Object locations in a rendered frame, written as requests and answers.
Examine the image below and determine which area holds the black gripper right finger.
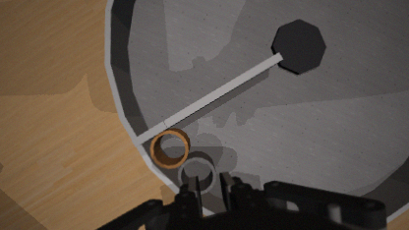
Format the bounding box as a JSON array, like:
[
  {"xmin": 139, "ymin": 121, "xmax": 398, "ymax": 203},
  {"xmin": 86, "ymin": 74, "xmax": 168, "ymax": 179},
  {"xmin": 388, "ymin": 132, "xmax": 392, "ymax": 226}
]
[{"xmin": 219, "ymin": 172, "xmax": 387, "ymax": 230}]

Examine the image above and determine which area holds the grey round turntable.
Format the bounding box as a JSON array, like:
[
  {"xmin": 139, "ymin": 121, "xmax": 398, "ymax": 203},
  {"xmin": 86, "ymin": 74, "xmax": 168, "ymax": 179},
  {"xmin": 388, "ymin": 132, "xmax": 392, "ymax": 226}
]
[{"xmin": 104, "ymin": 0, "xmax": 409, "ymax": 223}]

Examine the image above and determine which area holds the grey metal sleeve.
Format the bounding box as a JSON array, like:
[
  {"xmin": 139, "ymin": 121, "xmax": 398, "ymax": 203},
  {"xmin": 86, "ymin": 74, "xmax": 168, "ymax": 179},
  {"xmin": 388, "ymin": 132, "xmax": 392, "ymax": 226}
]
[{"xmin": 178, "ymin": 151, "xmax": 216, "ymax": 195}]

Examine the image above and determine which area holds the bronze bushing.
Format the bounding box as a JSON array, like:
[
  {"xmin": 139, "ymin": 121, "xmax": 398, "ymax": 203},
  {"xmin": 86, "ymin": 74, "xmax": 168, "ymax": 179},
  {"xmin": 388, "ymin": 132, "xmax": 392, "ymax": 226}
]
[{"xmin": 150, "ymin": 128, "xmax": 191, "ymax": 169}]

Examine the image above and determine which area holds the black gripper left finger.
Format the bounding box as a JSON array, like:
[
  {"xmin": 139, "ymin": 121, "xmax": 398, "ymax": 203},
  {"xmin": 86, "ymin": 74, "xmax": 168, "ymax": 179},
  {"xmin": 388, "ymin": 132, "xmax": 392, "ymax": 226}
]
[{"xmin": 95, "ymin": 176, "xmax": 203, "ymax": 230}]

